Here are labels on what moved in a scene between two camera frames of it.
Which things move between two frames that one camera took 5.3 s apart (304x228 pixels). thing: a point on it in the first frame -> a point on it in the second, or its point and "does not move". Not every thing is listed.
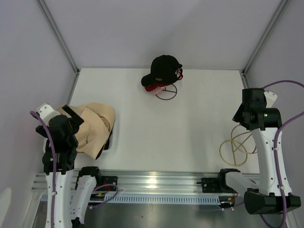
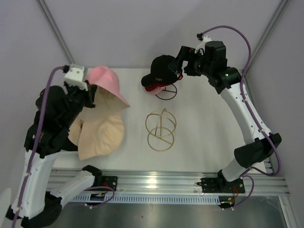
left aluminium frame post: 63,46 does not move
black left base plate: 106,180 does not move
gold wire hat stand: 234,152 -> 161,125
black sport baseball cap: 165,69 does not move
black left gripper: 75,120 -> 90,94
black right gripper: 237,117 -> 186,53
